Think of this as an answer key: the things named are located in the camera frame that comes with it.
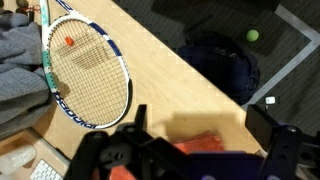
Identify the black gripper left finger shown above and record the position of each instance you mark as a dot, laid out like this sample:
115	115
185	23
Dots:
100	150

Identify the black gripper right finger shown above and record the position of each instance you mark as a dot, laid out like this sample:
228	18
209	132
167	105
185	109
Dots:
281	146

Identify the red orange small trinket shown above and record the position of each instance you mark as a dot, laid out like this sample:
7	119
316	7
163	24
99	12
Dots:
33	8

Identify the dark navy backpack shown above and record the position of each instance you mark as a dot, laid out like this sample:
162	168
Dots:
220	66

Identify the orange terry towel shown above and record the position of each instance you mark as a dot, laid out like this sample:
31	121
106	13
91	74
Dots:
200	143

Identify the grey hooded sweatshirt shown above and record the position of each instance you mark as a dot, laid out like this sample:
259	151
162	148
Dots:
20	66

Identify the green tennis ball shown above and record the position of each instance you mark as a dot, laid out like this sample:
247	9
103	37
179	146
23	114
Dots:
252	35

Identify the white blue tennis racket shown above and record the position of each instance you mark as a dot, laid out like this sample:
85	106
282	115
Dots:
71	116

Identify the dark round small object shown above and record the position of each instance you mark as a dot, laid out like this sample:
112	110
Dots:
22	3

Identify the white computer keyboard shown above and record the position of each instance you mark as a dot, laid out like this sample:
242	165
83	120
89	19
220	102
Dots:
45	171

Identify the small white charger plug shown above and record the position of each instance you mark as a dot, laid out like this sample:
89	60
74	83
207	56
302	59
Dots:
270	100

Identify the translucent white plastic bottle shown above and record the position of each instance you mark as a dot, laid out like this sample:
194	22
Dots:
16	160

